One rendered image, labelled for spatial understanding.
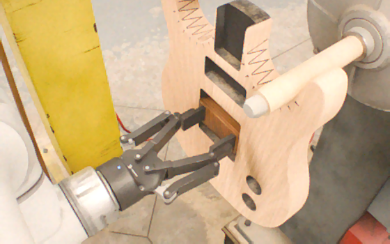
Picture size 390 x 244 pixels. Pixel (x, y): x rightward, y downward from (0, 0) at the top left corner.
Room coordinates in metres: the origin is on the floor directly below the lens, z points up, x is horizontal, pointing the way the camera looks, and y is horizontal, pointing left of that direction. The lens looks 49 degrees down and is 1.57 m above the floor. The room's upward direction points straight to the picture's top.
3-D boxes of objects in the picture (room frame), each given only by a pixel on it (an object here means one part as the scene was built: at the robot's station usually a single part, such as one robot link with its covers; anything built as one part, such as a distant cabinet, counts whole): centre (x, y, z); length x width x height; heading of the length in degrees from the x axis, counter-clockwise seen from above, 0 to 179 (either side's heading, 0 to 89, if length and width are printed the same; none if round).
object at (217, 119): (0.42, -0.04, 1.08); 0.10 x 0.03 x 0.05; 37
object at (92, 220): (0.27, 0.15, 1.08); 0.09 x 0.06 x 0.09; 37
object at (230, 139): (0.38, -0.05, 1.08); 0.07 x 0.01 x 0.03; 126
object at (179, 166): (0.33, 0.03, 1.08); 0.11 x 0.01 x 0.04; 107
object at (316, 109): (0.33, -0.13, 1.24); 0.07 x 0.04 x 0.09; 37
